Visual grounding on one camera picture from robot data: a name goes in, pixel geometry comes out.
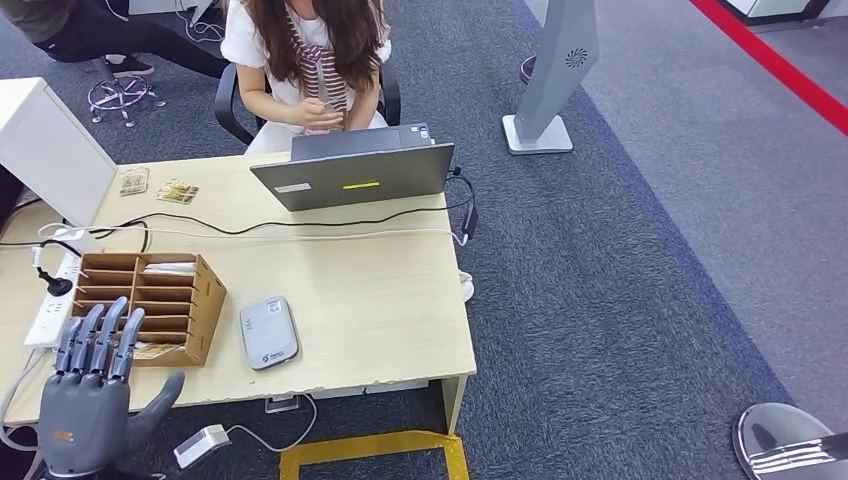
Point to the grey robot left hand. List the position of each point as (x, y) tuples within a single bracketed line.
[(83, 424)]

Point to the person's right hand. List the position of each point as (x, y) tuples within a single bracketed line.
[(314, 114)]

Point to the person's right forearm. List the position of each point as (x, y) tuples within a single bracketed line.
[(265, 99)]

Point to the person's left forearm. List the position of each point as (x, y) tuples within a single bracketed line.
[(366, 109)]

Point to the person seated at desk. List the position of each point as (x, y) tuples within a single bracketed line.
[(298, 93)]

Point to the golden patterned card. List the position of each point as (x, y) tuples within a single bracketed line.
[(177, 192)]

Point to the wooden card organizer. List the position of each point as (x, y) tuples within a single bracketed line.
[(205, 301)]

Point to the grey card reader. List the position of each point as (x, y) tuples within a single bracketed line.
[(268, 334)]

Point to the person in dark clothes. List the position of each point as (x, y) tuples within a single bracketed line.
[(99, 33)]

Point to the pink round object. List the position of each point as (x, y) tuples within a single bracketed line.
[(316, 131)]

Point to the grey laptop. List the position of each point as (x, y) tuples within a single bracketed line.
[(354, 175)]

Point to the black office chair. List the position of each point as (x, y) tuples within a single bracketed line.
[(391, 99)]

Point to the white power strip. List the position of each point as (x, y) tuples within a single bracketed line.
[(50, 318)]

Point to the white cards stack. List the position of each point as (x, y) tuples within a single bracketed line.
[(169, 269)]

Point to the white furniture panel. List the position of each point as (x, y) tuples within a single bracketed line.
[(166, 5)]

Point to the black power adapter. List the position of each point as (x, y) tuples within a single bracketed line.
[(470, 222)]

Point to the chrome stool base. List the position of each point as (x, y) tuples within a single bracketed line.
[(119, 93)]

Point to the black round base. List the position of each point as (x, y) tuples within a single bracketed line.
[(526, 69)]

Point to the white object at desk edge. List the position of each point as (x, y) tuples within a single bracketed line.
[(468, 287)]

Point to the grey kiosk stand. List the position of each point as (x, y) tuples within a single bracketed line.
[(553, 73)]

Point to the yellow floor tape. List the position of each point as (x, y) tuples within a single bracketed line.
[(371, 444)]

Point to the red floor tape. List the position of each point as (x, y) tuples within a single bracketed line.
[(775, 63)]

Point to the white furniture with black base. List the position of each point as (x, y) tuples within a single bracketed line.
[(768, 8)]

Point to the clear bracket under desk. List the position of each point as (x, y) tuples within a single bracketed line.
[(281, 403)]

